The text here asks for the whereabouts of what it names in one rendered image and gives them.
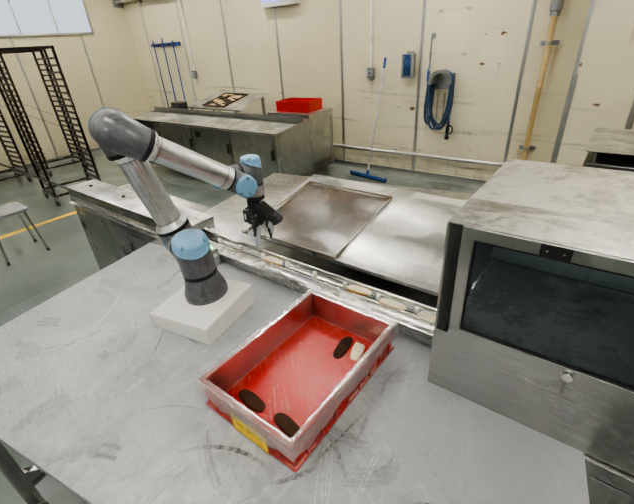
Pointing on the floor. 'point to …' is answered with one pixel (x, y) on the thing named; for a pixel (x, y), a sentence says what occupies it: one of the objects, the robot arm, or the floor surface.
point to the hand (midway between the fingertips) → (265, 241)
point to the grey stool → (5, 217)
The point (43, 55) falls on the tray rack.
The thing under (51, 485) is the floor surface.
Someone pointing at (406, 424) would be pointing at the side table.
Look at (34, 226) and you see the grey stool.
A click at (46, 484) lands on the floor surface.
